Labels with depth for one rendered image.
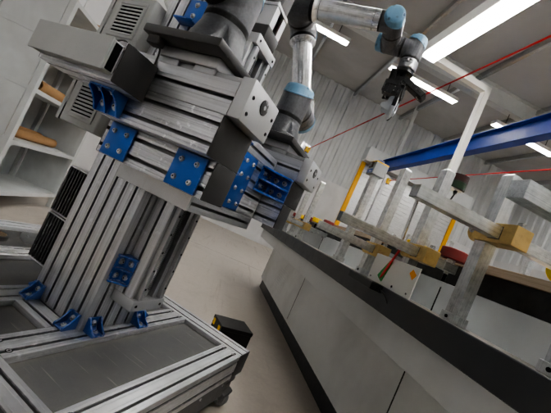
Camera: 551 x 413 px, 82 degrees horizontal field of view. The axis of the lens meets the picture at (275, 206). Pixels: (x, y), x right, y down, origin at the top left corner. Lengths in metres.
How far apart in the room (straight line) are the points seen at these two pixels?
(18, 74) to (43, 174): 1.12
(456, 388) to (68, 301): 1.05
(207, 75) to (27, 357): 0.77
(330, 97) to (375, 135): 1.71
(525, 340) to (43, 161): 3.59
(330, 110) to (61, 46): 8.79
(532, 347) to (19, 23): 3.08
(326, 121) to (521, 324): 8.56
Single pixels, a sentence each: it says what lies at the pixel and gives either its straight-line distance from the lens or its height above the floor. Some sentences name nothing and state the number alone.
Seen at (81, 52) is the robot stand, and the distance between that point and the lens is 0.83.
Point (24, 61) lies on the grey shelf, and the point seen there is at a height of 1.02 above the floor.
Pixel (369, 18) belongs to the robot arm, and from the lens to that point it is 1.43.
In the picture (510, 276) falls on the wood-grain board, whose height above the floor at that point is 0.88.
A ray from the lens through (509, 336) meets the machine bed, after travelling 1.12.
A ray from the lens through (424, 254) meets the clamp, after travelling 1.08.
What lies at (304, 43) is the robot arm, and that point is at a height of 1.50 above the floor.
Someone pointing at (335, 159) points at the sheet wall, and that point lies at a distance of 9.20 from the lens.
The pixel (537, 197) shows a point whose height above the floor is 0.94.
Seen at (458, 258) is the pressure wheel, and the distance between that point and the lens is 1.16.
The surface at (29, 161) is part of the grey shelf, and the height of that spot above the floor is 0.32.
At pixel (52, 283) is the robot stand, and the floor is 0.29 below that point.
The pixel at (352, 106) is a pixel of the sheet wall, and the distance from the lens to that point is 9.68.
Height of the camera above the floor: 0.75
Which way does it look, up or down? 2 degrees up
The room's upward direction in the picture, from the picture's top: 24 degrees clockwise
